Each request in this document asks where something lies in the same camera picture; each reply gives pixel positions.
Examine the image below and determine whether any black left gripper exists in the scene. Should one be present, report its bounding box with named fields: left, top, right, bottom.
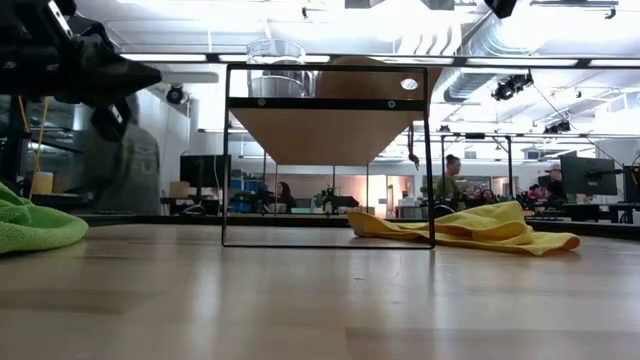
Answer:
left=0, top=0, right=163, bottom=143

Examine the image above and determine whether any black monitor on arm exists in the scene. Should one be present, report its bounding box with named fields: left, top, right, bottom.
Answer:
left=622, top=164, right=640, bottom=204
left=559, top=154, right=619, bottom=197

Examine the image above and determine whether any black-framed wooden shelf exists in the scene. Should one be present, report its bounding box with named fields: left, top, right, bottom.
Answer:
left=221, top=63, right=436, bottom=250

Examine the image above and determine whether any person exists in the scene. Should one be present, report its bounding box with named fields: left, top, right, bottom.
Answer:
left=433, top=153, right=465, bottom=202
left=543, top=163, right=572, bottom=207
left=78, top=93, right=163, bottom=217
left=276, top=180, right=298, bottom=214

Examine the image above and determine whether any pale yellow cylinder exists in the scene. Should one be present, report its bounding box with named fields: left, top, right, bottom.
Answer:
left=30, top=171, right=55, bottom=196

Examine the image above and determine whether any black monitor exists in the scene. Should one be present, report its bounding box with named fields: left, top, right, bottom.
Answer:
left=179, top=153, right=232, bottom=190

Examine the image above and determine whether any green microfibre cloth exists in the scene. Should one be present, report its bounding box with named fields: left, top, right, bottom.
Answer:
left=0, top=180, right=90, bottom=255

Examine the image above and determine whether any rig light bar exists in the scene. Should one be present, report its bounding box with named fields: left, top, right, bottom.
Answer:
left=119, top=51, right=640, bottom=68

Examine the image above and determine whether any clear glass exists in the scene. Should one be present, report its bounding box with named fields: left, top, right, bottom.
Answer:
left=245, top=38, right=318, bottom=99

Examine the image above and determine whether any yellow microfibre cloth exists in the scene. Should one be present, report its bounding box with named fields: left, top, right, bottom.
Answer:
left=347, top=200, right=582, bottom=257

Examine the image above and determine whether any black standing desk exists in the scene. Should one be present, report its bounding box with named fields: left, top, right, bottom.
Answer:
left=562, top=201, right=640, bottom=225

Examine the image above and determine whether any black dome camera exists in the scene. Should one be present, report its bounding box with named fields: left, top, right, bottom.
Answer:
left=165, top=83, right=190, bottom=106

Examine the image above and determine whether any yellow cord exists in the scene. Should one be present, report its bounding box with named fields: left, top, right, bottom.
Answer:
left=28, top=97, right=49, bottom=200
left=17, top=95, right=30, bottom=135

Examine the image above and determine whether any black background rig frame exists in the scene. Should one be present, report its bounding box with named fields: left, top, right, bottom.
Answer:
left=438, top=131, right=515, bottom=183

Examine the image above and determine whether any black hanging cord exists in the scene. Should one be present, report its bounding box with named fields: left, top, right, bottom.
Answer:
left=406, top=123, right=422, bottom=172

